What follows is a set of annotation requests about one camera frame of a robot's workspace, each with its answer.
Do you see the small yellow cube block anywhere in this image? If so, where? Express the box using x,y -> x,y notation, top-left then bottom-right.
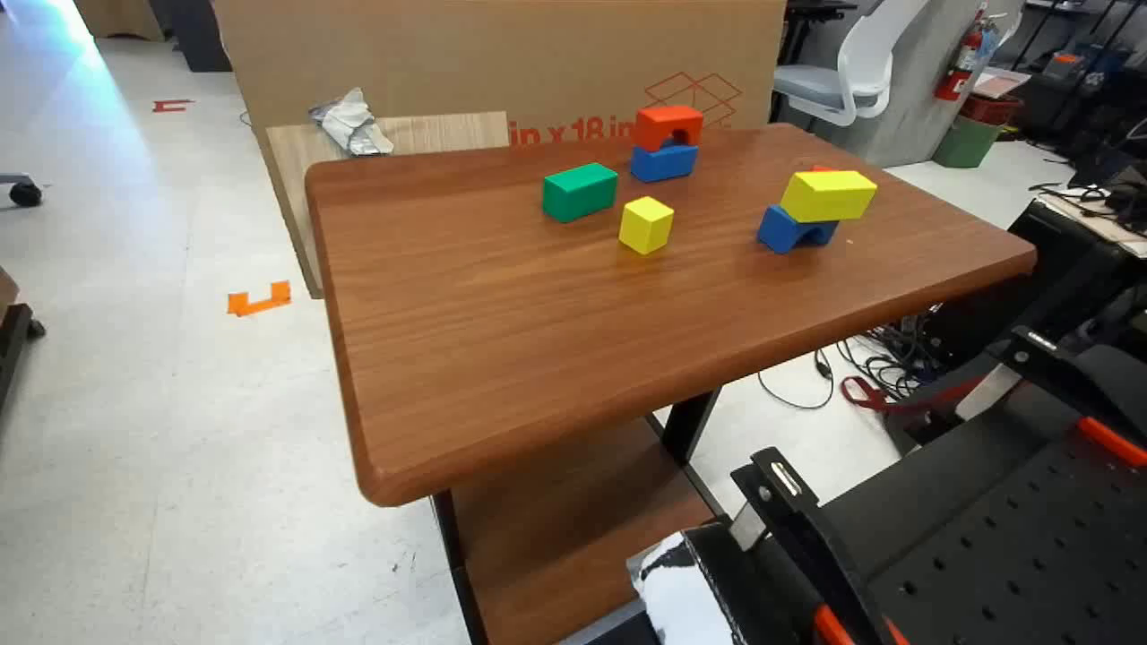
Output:
620,196 -> 673,253

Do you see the orange arch block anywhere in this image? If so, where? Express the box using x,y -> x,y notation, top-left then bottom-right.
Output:
631,104 -> 703,152

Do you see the wooden table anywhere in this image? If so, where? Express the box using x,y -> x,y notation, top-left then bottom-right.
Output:
306,127 -> 1036,645

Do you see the green bin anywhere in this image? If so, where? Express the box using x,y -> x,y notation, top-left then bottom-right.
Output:
937,118 -> 995,170

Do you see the black orange clamp handle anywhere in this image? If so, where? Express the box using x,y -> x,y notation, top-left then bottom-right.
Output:
730,447 -> 912,645

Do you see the red fire extinguisher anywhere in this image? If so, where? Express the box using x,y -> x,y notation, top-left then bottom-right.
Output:
937,12 -> 991,99

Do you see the crumpled white plastic bag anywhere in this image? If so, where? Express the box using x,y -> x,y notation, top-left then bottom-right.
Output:
311,88 -> 393,158

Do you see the grey office chair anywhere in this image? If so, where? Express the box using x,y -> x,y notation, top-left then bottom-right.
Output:
773,0 -> 927,129

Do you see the green rectangular block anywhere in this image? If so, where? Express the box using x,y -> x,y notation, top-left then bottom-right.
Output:
540,161 -> 615,223

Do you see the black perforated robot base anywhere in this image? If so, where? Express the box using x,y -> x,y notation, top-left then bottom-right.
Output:
729,341 -> 1147,645

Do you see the large cardboard box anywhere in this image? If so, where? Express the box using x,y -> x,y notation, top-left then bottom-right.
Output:
210,0 -> 785,145

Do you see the long yellow block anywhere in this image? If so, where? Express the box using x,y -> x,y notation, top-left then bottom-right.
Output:
780,173 -> 878,223

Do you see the blue rectangular block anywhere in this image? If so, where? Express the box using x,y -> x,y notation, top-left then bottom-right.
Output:
631,145 -> 698,182

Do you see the blue arch block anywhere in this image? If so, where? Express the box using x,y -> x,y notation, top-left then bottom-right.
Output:
756,206 -> 834,253

